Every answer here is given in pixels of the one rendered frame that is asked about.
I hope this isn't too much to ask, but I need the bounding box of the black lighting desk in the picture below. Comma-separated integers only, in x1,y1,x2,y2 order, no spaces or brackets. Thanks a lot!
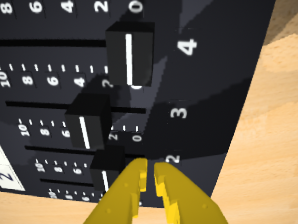
0,0,276,209

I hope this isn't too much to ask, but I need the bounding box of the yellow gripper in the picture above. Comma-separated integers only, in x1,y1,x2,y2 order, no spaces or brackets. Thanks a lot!
83,158,229,224

